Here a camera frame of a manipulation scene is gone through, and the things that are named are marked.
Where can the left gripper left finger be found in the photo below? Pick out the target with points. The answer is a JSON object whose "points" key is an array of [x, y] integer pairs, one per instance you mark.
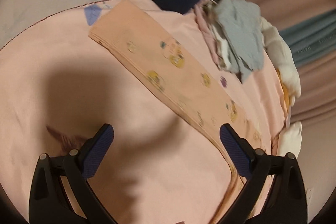
{"points": [[49, 202]]}

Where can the white wall socket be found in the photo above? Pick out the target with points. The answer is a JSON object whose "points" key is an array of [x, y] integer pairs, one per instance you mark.
{"points": [[309, 194]]}

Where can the folded white fleece garment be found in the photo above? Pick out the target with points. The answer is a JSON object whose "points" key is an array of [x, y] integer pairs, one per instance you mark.
{"points": [[290, 140]]}

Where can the white goose plush toy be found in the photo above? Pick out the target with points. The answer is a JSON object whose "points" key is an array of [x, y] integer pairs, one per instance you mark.
{"points": [[280, 55]]}

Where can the orange cartoon print shirt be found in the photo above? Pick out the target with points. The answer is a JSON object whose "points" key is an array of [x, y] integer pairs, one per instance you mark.
{"points": [[170, 77]]}

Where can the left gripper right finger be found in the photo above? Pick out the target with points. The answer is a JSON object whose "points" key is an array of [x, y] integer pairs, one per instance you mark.
{"points": [[286, 200]]}

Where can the teal curtain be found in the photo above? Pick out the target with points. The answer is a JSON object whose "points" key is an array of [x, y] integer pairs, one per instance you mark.
{"points": [[311, 39]]}

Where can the grey folded clothes pile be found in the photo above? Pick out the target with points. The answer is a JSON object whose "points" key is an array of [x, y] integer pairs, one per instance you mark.
{"points": [[232, 32]]}

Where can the pink printed bed sheet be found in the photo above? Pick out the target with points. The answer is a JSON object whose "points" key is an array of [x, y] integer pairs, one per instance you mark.
{"points": [[58, 87]]}

